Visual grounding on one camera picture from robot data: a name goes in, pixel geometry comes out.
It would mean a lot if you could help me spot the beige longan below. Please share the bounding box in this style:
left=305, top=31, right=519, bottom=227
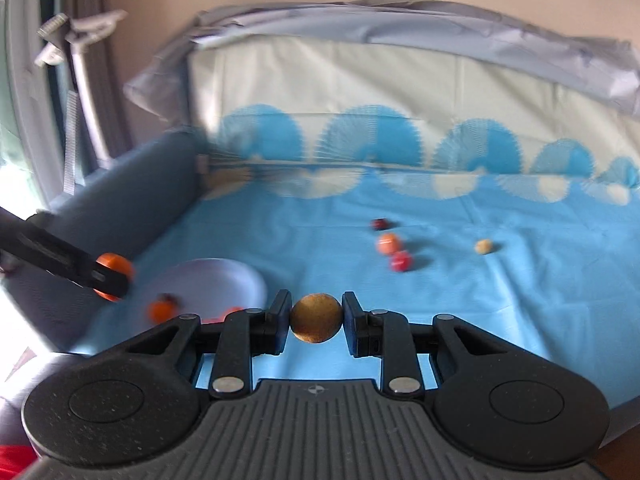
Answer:
left=290, top=292, right=344, bottom=344
left=474, top=238, right=495, bottom=255

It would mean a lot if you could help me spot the blue patterned sofa cloth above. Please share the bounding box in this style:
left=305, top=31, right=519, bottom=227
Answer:
left=69, top=34, right=640, bottom=406

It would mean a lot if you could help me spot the blue sofa armrest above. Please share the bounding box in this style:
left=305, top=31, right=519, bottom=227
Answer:
left=3, top=128, right=208, bottom=351

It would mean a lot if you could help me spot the dark red jujube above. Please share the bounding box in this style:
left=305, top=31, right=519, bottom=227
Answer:
left=157, top=294, right=179, bottom=307
left=371, top=218, right=390, bottom=231

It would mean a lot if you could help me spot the orange tangerine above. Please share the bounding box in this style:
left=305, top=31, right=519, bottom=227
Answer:
left=92, top=252, right=134, bottom=302

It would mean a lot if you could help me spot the orange-pink fruit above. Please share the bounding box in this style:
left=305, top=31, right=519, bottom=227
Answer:
left=376, top=232, right=402, bottom=256

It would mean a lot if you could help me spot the small red fruit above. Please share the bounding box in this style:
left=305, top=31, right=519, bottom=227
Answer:
left=390, top=250, right=413, bottom=272

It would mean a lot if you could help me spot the orange fruit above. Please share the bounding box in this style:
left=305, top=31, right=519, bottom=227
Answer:
left=146, top=299, right=177, bottom=325

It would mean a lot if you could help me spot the pink fruit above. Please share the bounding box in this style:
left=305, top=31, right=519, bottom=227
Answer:
left=202, top=307, right=245, bottom=324

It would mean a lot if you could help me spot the light blue round plate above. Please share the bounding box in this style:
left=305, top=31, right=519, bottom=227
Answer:
left=129, top=258, right=267, bottom=333

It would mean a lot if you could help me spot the grey plastic sofa cover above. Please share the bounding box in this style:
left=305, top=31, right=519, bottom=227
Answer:
left=124, top=0, right=639, bottom=125

